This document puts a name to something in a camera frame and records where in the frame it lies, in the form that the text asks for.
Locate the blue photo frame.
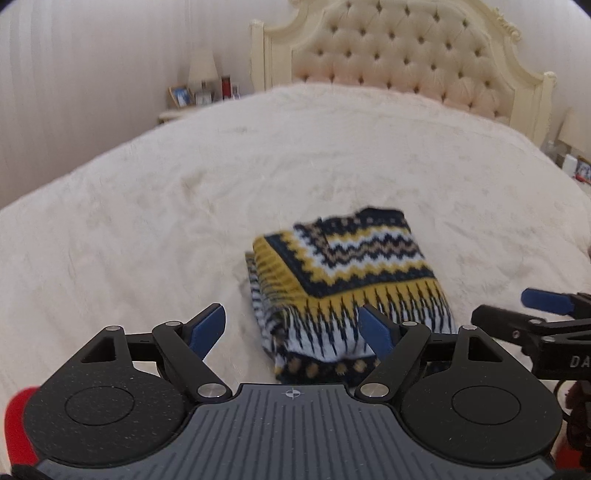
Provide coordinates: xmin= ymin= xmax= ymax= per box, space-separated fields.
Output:
xmin=167 ymin=85 xmax=195 ymax=110

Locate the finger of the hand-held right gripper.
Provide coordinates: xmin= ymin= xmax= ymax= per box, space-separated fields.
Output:
xmin=471 ymin=304 xmax=555 ymax=346
xmin=520 ymin=288 xmax=591 ymax=320

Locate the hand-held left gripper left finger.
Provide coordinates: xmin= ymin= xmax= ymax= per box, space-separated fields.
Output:
xmin=81 ymin=302 xmax=234 ymax=404

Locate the cream tufted headboard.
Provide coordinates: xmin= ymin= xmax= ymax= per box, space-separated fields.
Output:
xmin=249 ymin=0 xmax=559 ymax=147

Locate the cream bed with blanket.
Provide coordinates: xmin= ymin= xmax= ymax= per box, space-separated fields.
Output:
xmin=0 ymin=82 xmax=591 ymax=467

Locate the person's red clothing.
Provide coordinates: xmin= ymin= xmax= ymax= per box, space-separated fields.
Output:
xmin=4 ymin=387 xmax=41 ymax=468

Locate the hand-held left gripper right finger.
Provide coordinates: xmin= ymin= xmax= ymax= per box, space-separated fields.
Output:
xmin=354 ymin=303 xmax=510 ymax=402

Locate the navy yellow zigzag knit sweater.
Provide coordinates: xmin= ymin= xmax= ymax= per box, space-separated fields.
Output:
xmin=244 ymin=208 xmax=459 ymax=385

